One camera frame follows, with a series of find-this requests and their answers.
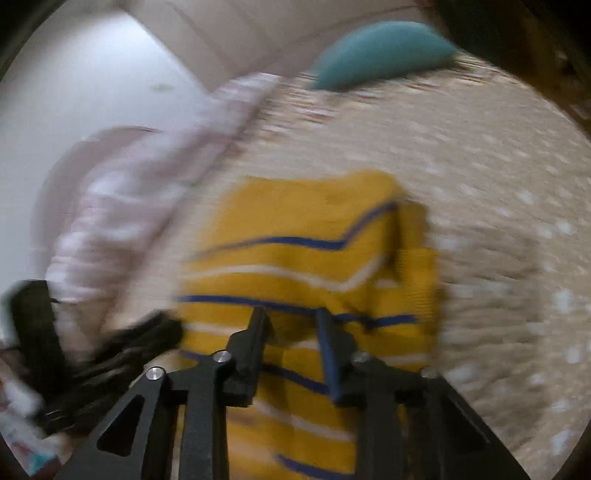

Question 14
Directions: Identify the yellow striped knit sweater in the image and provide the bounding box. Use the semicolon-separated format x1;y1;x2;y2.
176;170;438;479

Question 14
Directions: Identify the pink fluffy blanket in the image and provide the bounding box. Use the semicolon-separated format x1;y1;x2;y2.
46;73;280;352

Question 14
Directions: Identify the beige dotted quilt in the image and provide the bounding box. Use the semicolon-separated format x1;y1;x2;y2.
112;55;590;479

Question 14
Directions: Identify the teal pillow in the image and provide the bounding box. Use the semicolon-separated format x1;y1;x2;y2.
311;21;459;91

